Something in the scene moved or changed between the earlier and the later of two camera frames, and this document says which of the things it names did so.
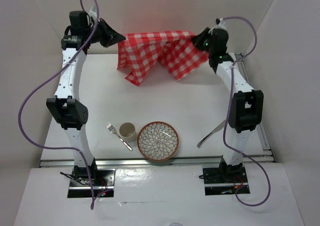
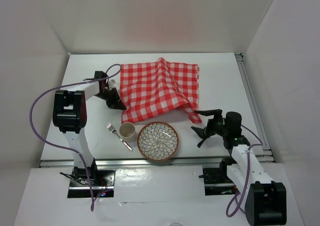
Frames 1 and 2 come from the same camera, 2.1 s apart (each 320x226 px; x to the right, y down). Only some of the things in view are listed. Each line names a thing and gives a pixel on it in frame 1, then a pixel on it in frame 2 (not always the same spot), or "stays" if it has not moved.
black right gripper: x=209 y=35 -> x=204 y=133
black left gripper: x=110 y=37 -> x=115 y=103
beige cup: x=127 y=132 stays
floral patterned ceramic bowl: x=158 y=141 stays
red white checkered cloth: x=137 y=54 -> x=147 y=88
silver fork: x=110 y=127 stays
